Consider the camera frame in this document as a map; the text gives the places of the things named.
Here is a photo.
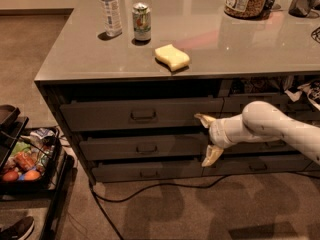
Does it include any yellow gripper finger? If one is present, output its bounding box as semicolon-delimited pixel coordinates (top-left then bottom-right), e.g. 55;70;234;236
194;113;215;128
202;145;224;167

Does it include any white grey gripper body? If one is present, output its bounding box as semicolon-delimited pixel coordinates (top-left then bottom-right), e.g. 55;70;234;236
209;116;241;149

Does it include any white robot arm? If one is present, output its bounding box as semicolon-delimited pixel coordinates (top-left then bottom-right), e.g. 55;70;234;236
194;101;320;167

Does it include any grey drawer counter cabinet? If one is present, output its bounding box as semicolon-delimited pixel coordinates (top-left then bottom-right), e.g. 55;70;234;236
35;0;320;183

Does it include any yellow sponge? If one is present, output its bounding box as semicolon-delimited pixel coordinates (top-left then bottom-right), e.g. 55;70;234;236
155;44;190;71

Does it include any black white crumpled bag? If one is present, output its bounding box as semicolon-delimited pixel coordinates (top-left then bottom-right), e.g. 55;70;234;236
285;79;320;111

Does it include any green white soda can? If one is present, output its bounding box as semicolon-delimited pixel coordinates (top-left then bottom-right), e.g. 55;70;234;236
132;2;151;41

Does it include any dark glass container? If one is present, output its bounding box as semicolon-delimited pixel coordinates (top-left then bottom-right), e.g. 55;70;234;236
289;0;315;18

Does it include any clear plastic water bottle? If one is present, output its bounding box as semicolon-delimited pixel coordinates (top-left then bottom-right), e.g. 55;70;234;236
99;0;122;37

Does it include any black shelf cart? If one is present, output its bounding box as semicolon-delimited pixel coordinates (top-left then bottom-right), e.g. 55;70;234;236
0;116;75;240

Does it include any black snack basket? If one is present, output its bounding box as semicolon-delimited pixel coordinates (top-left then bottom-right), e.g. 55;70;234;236
0;128;61;194

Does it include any dark tray on cart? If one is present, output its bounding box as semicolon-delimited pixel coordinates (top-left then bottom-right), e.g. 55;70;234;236
0;105;20;130

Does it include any dark shoe white sole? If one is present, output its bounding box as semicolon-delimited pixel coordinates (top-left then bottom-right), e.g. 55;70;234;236
0;216;35;240

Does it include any black power cable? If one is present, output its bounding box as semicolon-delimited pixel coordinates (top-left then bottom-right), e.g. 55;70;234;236
88;172;231;240

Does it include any black wire object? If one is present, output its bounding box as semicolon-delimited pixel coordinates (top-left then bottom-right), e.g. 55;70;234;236
311;27;320;43

